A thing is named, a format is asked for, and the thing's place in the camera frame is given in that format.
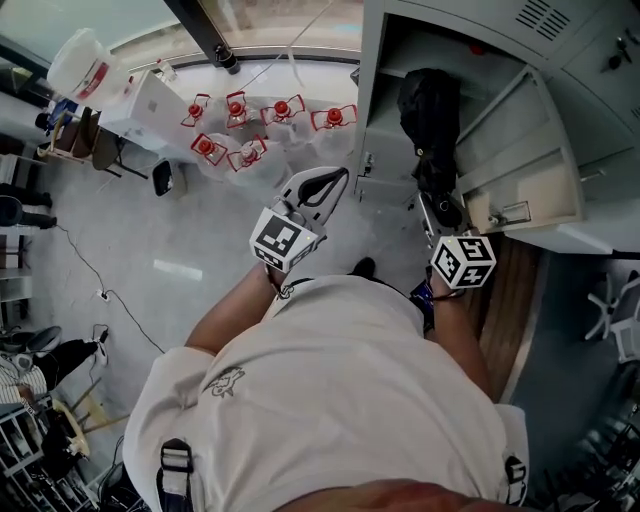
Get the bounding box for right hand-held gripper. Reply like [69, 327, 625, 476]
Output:
[417, 192, 497, 290]

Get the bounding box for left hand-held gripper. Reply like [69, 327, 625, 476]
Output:
[248, 166, 351, 275]

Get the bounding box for grey metal locker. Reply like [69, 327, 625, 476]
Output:
[351, 0, 640, 257]

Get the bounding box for person's right forearm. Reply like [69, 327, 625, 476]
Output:
[425, 278, 495, 402]

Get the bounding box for person's left forearm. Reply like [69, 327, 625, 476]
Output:
[184, 261, 282, 357]

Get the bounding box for group of clear water jugs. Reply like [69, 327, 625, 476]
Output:
[179, 91, 359, 189]

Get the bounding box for blue badge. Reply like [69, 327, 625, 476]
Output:
[408, 280, 437, 307]

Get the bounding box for person's black shoe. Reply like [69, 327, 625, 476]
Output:
[351, 256, 378, 281]

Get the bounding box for black waste bin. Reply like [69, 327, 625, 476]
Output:
[151, 158, 189, 199]

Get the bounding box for small black cylinder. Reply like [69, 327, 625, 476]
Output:
[213, 43, 241, 76]

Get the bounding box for white cardboard box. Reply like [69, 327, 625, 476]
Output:
[122, 68, 194, 139]

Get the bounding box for person's white shirt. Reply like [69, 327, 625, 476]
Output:
[121, 273, 531, 512]

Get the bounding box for brown round stool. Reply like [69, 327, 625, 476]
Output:
[91, 130, 150, 180]

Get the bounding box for white office chair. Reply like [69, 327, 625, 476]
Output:
[585, 269, 640, 365]

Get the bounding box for black keys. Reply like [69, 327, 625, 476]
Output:
[606, 35, 634, 72]

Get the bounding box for wooden chair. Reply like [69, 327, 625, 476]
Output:
[35, 108, 101, 167]

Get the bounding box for white bucket with red label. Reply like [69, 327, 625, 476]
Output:
[46, 27, 137, 109]

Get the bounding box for light wooden stool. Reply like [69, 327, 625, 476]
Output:
[49, 376, 132, 460]

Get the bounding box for black wrist strap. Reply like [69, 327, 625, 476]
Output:
[264, 264, 315, 302]

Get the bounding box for white hanging cable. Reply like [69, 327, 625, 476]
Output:
[238, 0, 346, 89]

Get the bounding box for black door frame post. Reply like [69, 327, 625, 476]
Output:
[163, 0, 236, 60]

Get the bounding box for black floor cable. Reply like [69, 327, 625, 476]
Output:
[55, 223, 167, 355]

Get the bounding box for black and white backpack strap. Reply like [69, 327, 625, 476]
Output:
[503, 454, 529, 507]
[156, 437, 196, 512]

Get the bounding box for white wire shelf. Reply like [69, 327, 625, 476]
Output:
[0, 399, 99, 512]

